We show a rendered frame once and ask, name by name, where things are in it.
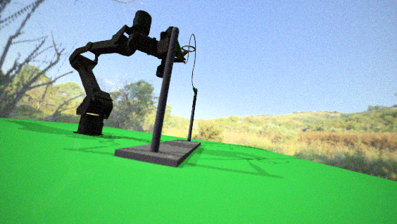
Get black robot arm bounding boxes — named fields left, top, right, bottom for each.
left=68, top=10, right=171, bottom=136

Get orange handle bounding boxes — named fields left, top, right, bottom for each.
left=181, top=45, right=196, bottom=57

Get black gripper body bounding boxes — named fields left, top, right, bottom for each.
left=145, top=26, right=174, bottom=78

